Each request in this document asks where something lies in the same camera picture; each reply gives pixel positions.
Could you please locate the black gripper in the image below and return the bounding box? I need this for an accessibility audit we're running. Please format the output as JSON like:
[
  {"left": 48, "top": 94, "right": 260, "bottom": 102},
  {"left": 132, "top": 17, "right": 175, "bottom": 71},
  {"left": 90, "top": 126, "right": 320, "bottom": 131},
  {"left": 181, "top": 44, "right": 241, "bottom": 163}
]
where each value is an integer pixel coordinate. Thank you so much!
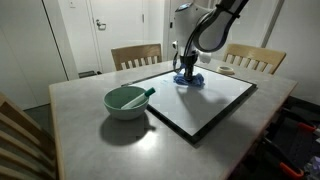
[{"left": 180, "top": 54, "right": 198, "bottom": 82}]

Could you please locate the blue towel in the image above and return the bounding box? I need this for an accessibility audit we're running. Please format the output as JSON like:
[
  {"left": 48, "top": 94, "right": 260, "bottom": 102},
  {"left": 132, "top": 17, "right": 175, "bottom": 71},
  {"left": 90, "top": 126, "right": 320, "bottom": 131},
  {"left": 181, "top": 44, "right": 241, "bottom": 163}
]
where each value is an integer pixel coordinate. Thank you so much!
[{"left": 173, "top": 73, "right": 204, "bottom": 87}]

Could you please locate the green bowl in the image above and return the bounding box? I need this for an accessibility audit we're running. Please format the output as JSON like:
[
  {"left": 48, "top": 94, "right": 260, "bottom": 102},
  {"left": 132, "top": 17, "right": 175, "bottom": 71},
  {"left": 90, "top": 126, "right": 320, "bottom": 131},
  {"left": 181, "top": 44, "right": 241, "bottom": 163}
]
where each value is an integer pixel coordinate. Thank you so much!
[{"left": 104, "top": 86, "right": 148, "bottom": 120}]

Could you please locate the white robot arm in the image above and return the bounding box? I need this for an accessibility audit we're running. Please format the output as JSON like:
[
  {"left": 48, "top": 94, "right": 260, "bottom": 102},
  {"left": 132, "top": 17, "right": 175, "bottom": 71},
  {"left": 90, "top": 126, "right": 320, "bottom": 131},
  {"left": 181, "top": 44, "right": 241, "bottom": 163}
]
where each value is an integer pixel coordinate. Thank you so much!
[{"left": 172, "top": 0, "right": 249, "bottom": 81}]

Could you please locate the black framed white board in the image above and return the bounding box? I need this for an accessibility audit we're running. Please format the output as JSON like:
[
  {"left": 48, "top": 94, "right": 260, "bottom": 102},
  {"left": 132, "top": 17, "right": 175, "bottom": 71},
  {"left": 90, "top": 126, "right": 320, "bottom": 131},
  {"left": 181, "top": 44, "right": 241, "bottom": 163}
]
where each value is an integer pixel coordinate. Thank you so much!
[{"left": 127, "top": 66, "right": 257, "bottom": 144}]

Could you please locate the green white marker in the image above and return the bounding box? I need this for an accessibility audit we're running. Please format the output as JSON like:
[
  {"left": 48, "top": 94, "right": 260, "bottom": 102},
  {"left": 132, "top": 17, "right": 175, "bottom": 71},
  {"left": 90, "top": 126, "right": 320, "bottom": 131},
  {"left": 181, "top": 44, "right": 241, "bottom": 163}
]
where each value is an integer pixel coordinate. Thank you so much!
[{"left": 122, "top": 88, "right": 155, "bottom": 109}]

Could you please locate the wooden chair near door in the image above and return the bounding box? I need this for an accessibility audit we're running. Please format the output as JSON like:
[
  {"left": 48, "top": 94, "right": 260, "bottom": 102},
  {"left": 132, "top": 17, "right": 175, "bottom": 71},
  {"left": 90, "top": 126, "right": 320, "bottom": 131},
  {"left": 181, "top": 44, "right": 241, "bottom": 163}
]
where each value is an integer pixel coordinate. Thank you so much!
[{"left": 111, "top": 44, "right": 162, "bottom": 71}]

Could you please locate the wooden chair light back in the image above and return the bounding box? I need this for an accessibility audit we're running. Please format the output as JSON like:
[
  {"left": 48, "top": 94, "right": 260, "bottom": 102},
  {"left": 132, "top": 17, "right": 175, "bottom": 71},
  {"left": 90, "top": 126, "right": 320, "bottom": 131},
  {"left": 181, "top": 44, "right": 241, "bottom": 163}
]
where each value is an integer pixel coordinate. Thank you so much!
[{"left": 223, "top": 44, "right": 286, "bottom": 75}]

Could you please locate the orange black clamp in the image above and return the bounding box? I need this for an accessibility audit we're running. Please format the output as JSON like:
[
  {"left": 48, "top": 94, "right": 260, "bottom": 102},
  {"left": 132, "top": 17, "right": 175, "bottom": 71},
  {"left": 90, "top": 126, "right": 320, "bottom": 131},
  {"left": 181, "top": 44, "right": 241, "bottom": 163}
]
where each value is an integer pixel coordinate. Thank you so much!
[
  {"left": 262, "top": 138, "right": 304, "bottom": 180},
  {"left": 281, "top": 108, "right": 318, "bottom": 133}
]

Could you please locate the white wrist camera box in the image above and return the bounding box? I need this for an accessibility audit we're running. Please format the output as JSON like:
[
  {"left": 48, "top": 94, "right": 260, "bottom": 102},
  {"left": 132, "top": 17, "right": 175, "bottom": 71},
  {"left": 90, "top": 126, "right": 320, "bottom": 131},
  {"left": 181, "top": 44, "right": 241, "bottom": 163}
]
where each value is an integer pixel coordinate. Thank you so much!
[{"left": 199, "top": 52, "right": 211, "bottom": 63}]

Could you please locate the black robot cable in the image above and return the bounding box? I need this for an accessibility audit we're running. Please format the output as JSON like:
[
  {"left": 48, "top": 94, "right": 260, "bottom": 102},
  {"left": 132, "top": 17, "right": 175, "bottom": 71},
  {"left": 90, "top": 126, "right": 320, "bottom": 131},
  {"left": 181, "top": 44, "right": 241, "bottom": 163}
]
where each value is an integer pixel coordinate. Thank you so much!
[{"left": 172, "top": 9, "right": 221, "bottom": 75}]

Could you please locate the silver door handle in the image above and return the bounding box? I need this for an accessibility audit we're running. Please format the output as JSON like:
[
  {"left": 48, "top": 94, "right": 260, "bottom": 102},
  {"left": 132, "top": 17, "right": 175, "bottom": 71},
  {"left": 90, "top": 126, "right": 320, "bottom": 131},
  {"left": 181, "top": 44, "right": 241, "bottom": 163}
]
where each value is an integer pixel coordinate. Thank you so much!
[{"left": 96, "top": 19, "right": 106, "bottom": 30}]

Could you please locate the white light switch plate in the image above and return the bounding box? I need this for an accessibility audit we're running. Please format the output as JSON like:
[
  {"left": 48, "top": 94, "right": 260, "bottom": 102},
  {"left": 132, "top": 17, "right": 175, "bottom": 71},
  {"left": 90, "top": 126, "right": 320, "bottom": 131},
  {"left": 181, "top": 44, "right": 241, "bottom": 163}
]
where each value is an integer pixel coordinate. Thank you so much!
[{"left": 69, "top": 0, "right": 76, "bottom": 8}]

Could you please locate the wooden chair near camera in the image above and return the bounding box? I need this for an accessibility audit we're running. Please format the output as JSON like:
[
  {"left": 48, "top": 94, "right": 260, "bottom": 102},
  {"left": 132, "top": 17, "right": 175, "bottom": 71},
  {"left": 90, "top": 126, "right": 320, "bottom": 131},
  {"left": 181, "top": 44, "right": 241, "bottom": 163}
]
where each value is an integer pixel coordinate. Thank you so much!
[{"left": 0, "top": 94, "right": 59, "bottom": 180}]

